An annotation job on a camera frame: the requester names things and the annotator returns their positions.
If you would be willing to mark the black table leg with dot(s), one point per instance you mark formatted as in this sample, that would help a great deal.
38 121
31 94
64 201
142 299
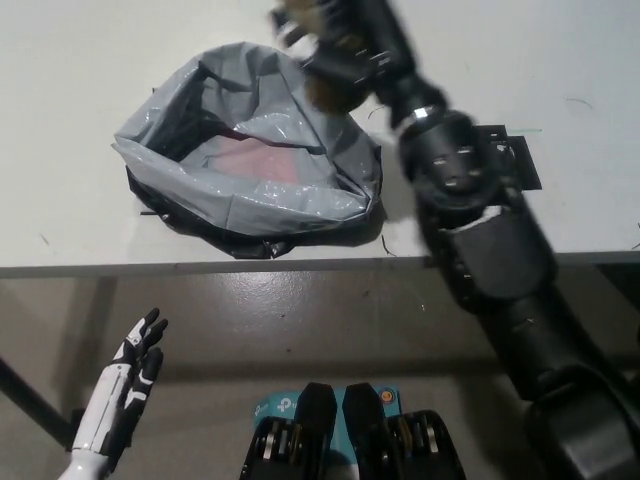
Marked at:
35 400

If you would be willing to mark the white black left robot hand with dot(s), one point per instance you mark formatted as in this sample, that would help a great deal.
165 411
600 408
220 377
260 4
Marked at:
112 395

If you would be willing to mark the grey plastic bag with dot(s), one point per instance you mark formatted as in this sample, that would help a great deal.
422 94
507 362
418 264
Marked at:
260 202

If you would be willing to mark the black tape square marker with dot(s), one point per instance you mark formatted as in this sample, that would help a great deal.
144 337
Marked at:
520 160

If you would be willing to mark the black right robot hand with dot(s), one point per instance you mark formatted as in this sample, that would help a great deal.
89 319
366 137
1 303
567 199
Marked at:
360 40

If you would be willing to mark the red item inside bag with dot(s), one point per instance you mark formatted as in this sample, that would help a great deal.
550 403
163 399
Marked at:
255 160

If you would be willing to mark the teal printed box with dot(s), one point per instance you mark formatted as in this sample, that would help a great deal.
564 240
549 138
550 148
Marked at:
275 405

